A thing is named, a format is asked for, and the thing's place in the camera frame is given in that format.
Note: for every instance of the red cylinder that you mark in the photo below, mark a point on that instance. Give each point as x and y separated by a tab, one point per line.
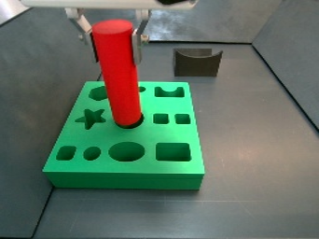
114	46

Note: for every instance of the black curved holder stand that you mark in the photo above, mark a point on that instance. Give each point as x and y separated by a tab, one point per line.
197	62

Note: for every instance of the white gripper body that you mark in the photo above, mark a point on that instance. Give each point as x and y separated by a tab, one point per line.
113	4

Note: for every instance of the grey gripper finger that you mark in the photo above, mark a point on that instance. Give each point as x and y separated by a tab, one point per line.
76	15
140	37

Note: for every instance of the green shape sorting board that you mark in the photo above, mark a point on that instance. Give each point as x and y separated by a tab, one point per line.
157	156

